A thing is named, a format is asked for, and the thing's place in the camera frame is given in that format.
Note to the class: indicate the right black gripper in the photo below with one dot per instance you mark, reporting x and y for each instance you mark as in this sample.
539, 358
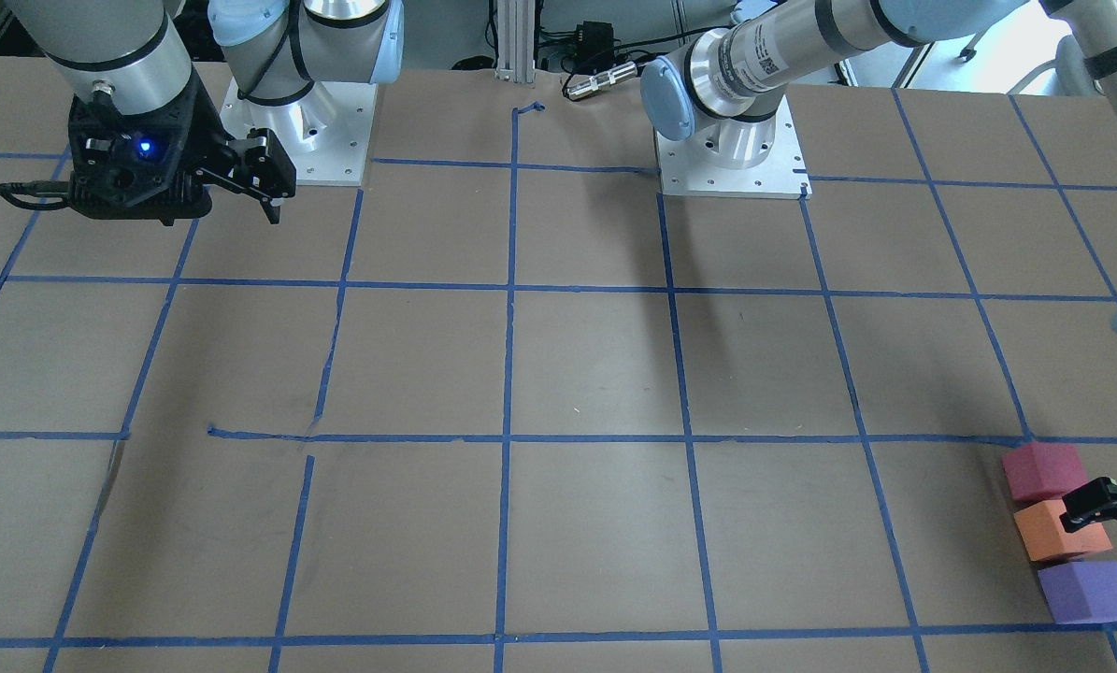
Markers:
207, 131

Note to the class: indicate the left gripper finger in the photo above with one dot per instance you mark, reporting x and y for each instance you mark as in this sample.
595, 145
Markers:
1094, 502

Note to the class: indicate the orange foam cube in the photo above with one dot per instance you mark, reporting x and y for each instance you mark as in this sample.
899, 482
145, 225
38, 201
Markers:
1046, 540

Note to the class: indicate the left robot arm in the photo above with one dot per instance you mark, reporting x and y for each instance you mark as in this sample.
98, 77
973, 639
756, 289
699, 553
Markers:
739, 74

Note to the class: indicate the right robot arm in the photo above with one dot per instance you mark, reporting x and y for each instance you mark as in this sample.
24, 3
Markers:
125, 58

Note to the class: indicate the red foam cube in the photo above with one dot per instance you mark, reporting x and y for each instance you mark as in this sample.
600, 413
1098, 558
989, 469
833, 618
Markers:
1041, 471

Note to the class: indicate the purple foam cube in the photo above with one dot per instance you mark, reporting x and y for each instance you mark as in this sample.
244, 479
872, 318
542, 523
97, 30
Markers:
1081, 591

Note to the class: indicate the aluminium frame post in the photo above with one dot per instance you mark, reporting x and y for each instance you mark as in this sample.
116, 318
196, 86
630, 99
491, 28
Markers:
515, 32

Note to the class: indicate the silver cable connector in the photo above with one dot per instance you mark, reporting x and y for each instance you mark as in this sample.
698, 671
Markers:
600, 82

